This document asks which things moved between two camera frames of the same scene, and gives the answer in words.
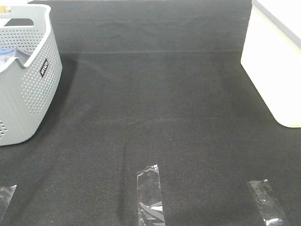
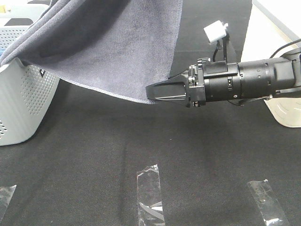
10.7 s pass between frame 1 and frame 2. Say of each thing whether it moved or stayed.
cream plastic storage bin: stayed
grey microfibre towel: moved
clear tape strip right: stayed
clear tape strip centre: stayed
